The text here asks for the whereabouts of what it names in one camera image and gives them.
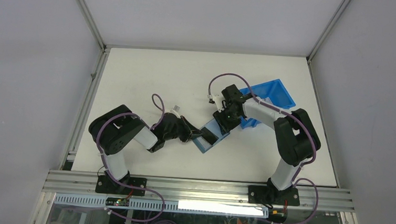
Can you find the blue plastic bin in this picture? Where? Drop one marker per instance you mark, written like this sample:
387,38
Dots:
273,92

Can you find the aluminium right frame post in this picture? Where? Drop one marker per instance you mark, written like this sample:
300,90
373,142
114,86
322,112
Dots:
328,28

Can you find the aluminium frame post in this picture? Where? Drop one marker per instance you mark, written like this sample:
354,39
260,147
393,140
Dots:
328,28
86,13

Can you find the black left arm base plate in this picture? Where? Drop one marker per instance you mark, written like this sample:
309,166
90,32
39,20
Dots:
105,185

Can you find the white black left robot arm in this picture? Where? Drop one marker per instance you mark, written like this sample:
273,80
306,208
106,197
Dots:
114,130

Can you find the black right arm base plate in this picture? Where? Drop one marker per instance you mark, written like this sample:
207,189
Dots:
270,196

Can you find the aluminium front frame rail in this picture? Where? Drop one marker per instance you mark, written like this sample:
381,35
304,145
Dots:
82,182

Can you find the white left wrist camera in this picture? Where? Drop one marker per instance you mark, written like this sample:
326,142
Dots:
175,111

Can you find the teal leather card holder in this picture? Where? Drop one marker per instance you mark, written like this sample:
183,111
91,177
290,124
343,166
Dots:
213,126

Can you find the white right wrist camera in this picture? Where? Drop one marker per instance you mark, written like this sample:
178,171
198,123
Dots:
217,100

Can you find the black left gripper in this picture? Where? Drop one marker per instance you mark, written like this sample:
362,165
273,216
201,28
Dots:
187,133

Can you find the small green circuit board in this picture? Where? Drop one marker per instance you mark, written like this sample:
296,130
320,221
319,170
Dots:
113,201

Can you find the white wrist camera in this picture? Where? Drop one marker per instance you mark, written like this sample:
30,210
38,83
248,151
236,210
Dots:
175,111
217,100

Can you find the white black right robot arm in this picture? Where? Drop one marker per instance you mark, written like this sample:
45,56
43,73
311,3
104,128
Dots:
296,137

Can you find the aluminium left frame post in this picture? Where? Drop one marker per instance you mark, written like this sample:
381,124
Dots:
86,13

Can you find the white slotted cable duct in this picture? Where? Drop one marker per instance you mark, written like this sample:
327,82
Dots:
181,206

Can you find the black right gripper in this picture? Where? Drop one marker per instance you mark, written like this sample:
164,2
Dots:
225,127

